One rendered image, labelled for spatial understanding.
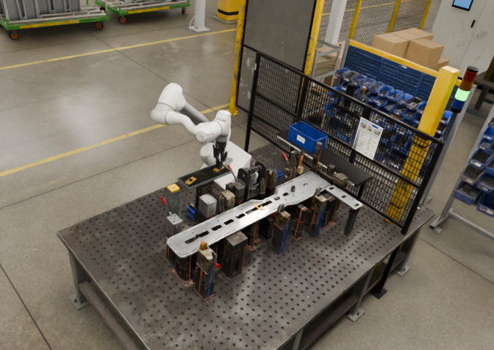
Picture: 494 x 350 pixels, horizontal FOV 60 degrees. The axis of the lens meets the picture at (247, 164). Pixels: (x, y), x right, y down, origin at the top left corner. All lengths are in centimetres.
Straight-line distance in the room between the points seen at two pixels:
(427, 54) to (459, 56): 222
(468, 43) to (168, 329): 801
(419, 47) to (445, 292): 418
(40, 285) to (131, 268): 115
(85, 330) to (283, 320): 155
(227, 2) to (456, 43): 496
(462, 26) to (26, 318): 842
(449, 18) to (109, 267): 803
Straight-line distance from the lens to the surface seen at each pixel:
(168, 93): 321
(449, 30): 953
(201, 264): 261
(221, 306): 277
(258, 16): 562
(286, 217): 290
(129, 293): 284
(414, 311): 410
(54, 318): 371
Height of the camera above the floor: 289
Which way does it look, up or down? 34 degrees down
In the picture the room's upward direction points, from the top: 8 degrees clockwise
